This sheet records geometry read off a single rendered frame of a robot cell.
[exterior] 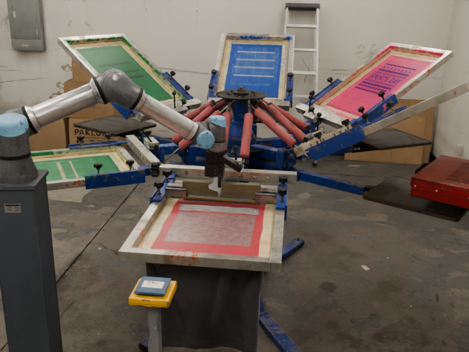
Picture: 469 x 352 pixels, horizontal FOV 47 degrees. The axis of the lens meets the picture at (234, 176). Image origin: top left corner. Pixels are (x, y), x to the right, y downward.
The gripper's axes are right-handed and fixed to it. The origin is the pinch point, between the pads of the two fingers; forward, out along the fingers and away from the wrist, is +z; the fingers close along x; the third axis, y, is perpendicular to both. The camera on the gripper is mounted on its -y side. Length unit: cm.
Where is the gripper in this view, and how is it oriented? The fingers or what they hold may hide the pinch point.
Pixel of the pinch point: (221, 192)
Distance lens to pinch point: 245.8
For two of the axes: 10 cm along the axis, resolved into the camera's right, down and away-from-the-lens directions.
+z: -0.2, 9.4, 3.3
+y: -9.9, -0.6, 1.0
